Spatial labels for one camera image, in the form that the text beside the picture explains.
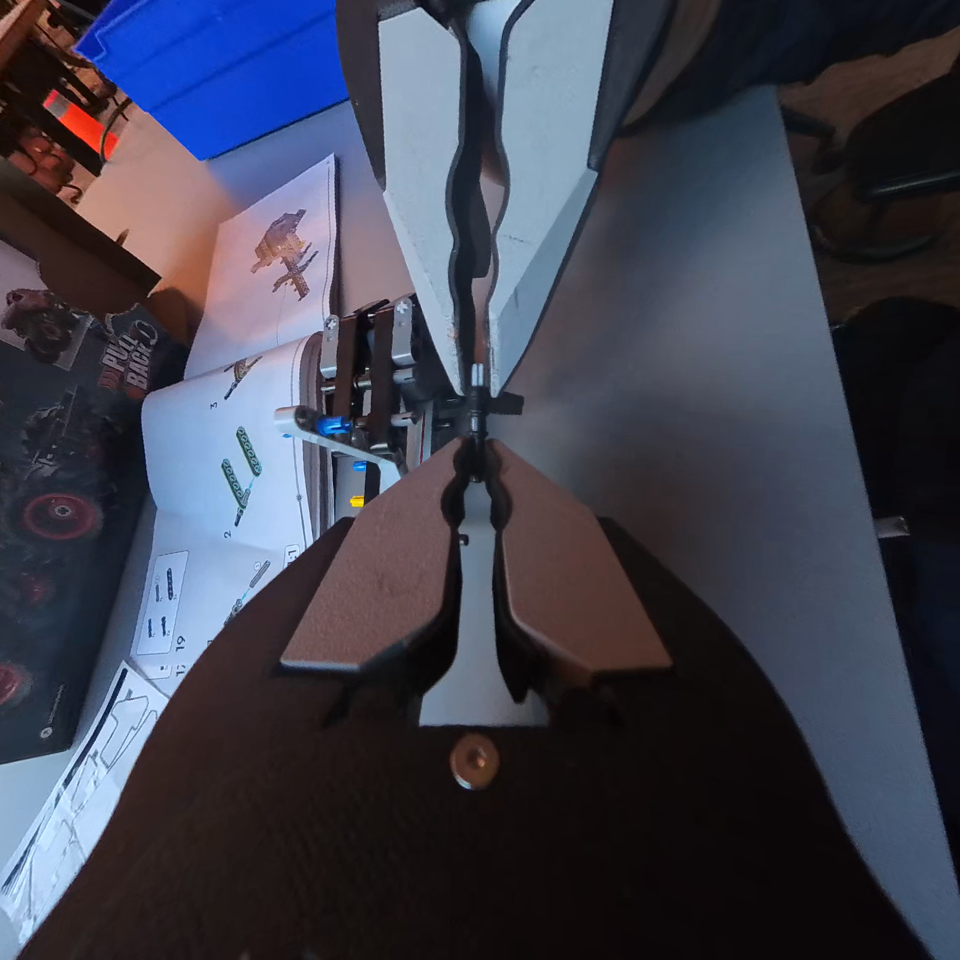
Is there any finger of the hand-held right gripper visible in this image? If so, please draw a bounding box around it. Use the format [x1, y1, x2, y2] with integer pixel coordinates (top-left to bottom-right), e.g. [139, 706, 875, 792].
[376, 0, 494, 397]
[486, 0, 616, 378]

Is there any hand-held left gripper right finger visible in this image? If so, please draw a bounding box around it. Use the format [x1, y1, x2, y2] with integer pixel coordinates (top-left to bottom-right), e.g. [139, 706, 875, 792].
[487, 441, 672, 702]

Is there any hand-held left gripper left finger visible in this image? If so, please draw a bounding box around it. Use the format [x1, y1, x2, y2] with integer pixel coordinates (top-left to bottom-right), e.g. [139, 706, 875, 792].
[279, 439, 463, 697]

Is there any black lego pin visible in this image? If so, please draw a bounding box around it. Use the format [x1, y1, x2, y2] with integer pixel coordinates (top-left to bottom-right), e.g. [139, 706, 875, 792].
[462, 390, 492, 483]

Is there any lego vehicle chassis assembly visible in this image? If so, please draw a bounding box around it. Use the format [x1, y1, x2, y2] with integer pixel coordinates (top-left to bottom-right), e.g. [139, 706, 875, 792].
[273, 296, 524, 519]

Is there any person's right forearm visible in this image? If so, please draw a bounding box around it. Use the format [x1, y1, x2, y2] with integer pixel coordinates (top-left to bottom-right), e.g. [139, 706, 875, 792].
[697, 0, 960, 95]

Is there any lego instruction booklet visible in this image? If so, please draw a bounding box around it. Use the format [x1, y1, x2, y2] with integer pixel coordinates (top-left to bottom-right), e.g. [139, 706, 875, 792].
[129, 153, 345, 680]

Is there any dark lego truck box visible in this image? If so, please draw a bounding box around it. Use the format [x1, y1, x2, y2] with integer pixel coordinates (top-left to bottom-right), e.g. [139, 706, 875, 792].
[0, 240, 189, 766]

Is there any lego sticker sheet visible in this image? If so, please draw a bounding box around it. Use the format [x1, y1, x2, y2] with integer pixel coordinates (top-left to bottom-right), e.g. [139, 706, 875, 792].
[0, 660, 170, 931]

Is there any large blue plastic bin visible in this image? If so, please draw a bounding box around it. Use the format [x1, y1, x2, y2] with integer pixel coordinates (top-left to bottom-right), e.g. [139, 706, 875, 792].
[73, 0, 354, 162]

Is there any cluttered background workbench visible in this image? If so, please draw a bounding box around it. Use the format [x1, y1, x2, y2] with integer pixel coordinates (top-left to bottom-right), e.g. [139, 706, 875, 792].
[0, 0, 125, 204]

